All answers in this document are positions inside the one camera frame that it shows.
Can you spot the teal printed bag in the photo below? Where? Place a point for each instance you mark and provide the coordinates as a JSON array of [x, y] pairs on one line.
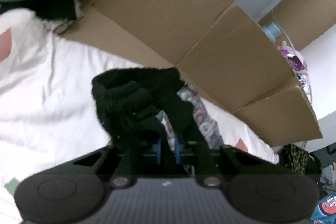
[[325, 208]]

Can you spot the purple white refill pouch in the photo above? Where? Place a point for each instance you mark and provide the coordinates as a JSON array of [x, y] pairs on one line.
[[295, 61]]

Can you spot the tall cardboard box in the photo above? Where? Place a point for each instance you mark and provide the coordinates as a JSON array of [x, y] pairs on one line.
[[309, 19]]

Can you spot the bear printed white bed sheet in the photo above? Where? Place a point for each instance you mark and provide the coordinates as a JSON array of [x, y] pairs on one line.
[[52, 82]]

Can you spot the flattened cardboard sheet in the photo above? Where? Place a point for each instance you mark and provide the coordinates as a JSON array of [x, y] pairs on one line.
[[183, 16]]

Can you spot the detergent bottle with blue cap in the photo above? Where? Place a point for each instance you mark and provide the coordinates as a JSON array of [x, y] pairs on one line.
[[270, 31]]

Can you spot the black patterned shorts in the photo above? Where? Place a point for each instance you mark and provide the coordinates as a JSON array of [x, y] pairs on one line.
[[131, 98]]

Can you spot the dark clothes pile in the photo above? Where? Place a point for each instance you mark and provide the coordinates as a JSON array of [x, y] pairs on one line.
[[323, 174]]

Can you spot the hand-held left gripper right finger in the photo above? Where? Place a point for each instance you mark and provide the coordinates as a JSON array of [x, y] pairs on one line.
[[177, 151]]

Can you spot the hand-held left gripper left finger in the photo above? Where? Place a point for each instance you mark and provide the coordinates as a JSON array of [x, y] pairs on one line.
[[158, 153]]

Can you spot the leopard print cloth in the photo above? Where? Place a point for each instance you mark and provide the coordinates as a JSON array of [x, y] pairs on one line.
[[295, 158]]

